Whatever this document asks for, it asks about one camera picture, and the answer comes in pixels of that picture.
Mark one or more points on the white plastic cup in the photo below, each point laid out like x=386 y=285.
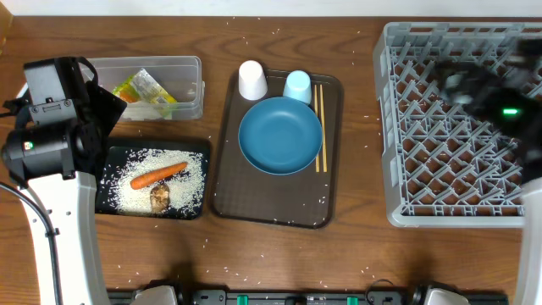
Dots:
x=252 y=81

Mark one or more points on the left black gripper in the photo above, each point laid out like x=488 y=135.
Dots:
x=111 y=107

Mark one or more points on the wooden chopstick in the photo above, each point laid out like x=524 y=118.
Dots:
x=322 y=117
x=315 y=106

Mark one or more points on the white rice pile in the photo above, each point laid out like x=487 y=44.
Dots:
x=186 y=186

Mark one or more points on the white tissue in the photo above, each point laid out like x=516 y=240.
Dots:
x=141 y=111

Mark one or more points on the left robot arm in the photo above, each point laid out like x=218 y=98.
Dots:
x=60 y=208

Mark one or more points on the clear plastic bin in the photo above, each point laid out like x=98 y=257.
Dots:
x=180 y=76

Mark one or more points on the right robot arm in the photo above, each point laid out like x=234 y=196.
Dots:
x=528 y=289

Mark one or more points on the dark blue plate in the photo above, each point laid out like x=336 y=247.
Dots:
x=280 y=136

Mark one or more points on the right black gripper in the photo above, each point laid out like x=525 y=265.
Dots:
x=483 y=85

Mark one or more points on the grey dishwasher rack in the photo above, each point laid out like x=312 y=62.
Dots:
x=441 y=167

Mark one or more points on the orange carrot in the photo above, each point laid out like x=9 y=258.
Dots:
x=156 y=175

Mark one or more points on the left wooden chopstick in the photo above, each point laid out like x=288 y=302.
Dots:
x=315 y=106

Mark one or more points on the right wooden chopstick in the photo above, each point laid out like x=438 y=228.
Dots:
x=322 y=117

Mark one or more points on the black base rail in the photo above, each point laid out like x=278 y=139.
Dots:
x=218 y=297

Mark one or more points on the black waste tray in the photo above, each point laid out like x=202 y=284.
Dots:
x=199 y=148

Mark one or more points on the foil snack wrapper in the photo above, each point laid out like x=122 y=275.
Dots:
x=143 y=87

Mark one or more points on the light blue plastic cup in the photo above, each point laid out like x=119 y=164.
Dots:
x=298 y=87

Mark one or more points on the dark brown serving tray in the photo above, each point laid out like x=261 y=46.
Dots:
x=305 y=199

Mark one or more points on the brown food scrap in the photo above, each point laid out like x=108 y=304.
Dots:
x=159 y=198

